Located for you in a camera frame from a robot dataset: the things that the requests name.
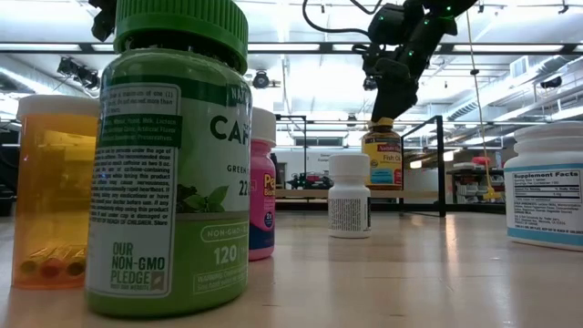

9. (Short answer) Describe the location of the pink bottle white lid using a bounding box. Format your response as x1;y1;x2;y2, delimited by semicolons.
248;107;278;261

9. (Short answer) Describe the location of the brown fish oil bottle yellow lid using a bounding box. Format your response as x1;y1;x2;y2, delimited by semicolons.
362;117;404;191

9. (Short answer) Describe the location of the black metal table frame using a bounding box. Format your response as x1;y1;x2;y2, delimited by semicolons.
275;202;506;215

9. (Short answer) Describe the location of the black overhead light bar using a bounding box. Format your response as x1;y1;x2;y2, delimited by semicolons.
0;41;583;56

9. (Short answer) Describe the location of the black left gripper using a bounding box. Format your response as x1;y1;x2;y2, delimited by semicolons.
88;0;118;43

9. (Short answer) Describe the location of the orange pill vial white cap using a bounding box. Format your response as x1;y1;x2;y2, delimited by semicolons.
12;94;100;291

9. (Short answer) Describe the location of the small white pill bottle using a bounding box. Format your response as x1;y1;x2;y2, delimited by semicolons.
327;152;373;240

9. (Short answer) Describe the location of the black ceiling spotlight cluster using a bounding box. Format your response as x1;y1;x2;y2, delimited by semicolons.
56;56;100;91

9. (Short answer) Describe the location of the yellow hanging cord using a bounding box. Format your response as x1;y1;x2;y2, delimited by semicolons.
466;8;502;201

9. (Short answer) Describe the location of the storage rack with red bins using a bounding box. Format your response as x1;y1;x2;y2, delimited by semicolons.
448;157;505;206

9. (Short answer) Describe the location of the green caffeine bottle green lid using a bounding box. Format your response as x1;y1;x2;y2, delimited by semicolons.
85;0;252;319

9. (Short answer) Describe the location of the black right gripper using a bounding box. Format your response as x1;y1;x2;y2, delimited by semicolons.
370;56;420;124

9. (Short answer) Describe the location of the wooden shelf black metal frame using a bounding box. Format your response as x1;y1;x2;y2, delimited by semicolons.
274;114;447;219

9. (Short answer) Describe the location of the cluttered background workbench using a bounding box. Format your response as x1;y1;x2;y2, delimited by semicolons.
284;171;336;190

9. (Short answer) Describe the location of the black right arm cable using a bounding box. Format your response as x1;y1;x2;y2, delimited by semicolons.
302;0;371;38

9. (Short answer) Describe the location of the large white bottle blue label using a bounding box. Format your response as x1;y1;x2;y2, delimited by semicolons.
503;121;583;252

